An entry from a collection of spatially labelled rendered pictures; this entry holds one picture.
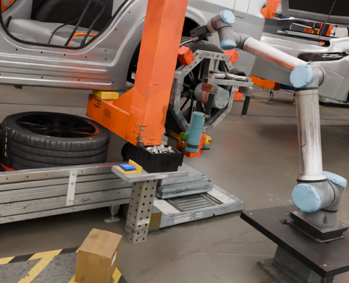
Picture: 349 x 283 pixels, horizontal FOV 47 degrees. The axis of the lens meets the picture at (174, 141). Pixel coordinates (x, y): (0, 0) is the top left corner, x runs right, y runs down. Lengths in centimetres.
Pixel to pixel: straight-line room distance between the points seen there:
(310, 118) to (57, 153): 138
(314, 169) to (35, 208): 146
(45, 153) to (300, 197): 140
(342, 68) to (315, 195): 322
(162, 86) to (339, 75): 317
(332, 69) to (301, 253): 330
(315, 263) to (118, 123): 138
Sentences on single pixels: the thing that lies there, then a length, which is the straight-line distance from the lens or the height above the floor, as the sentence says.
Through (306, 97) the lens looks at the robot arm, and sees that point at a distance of 213.
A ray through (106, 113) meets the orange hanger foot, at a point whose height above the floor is 62.
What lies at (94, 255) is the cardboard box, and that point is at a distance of 198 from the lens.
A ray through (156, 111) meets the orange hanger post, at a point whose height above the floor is 75.
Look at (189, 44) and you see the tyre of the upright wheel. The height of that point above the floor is 114.
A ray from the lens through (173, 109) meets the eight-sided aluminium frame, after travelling 257.
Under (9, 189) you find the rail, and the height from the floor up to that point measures 31.
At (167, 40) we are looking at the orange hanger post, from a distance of 231.
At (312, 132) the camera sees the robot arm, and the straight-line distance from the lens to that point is 213.
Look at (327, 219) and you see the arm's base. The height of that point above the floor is 42.
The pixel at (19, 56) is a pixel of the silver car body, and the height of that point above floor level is 91.
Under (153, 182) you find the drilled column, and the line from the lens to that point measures 229.
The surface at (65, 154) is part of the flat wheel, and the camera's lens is 240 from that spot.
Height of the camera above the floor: 125
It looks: 16 degrees down
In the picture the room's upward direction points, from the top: 11 degrees clockwise
